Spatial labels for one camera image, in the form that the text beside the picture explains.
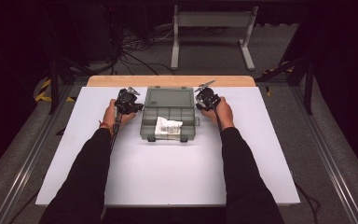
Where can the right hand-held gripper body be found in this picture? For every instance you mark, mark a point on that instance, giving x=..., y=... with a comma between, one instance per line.
x=209, y=95

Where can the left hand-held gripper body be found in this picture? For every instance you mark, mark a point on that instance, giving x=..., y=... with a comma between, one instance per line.
x=126, y=99

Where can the grey transparent plastic storage box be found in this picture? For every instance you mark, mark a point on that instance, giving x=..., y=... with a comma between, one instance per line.
x=169, y=105

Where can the clear plastic bag with print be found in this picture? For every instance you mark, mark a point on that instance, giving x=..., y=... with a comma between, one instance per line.
x=168, y=127

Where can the person's left hand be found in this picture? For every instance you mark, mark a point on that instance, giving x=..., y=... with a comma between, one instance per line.
x=112, y=115

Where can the person's right hand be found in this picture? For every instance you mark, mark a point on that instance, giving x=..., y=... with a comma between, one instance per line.
x=223, y=113

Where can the yellow black hazard tape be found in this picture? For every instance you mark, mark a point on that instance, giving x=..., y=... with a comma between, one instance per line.
x=278, y=73
x=48, y=93

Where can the black metal stand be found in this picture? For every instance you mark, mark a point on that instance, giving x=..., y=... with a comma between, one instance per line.
x=301, y=71
x=59, y=68

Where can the white metal table frame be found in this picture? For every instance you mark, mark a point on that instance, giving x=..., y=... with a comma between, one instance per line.
x=213, y=21

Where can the aluminium floor rail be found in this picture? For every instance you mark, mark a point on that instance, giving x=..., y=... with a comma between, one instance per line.
x=326, y=155
x=34, y=155

